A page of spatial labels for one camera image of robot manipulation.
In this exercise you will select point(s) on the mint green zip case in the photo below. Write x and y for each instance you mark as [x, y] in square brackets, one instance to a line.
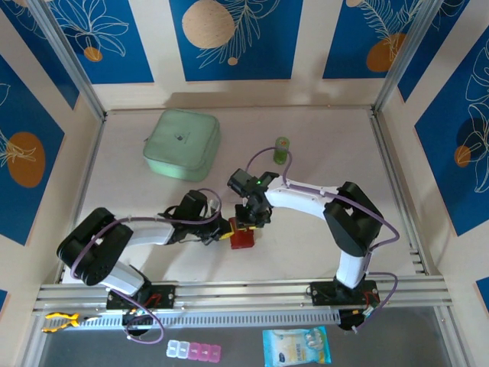
[181, 145]

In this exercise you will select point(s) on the red card holder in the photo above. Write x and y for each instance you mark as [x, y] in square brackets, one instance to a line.
[242, 239]

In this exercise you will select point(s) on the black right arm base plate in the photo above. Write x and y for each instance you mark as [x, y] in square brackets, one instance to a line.
[321, 292]

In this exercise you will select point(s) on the aluminium table side rail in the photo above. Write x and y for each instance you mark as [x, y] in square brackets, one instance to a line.
[401, 191]
[86, 179]

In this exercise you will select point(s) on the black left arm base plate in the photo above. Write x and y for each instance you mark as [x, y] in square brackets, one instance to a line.
[164, 296]

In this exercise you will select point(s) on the blue wet wipes packet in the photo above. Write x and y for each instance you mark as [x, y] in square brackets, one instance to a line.
[294, 346]

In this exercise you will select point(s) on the white and pink pill organizer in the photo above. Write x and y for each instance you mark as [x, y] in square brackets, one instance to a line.
[195, 351]

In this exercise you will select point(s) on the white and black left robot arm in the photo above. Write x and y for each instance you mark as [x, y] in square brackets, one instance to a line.
[149, 233]

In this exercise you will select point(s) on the aluminium frame post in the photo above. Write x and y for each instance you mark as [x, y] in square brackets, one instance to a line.
[401, 57]
[72, 65]

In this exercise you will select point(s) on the small green cylinder bottle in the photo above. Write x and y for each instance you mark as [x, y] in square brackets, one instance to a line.
[282, 147]

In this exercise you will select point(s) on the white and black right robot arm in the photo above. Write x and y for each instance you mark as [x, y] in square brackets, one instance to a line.
[298, 199]

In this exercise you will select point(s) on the aluminium mounting rail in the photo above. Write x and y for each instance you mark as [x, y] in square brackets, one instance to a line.
[237, 294]

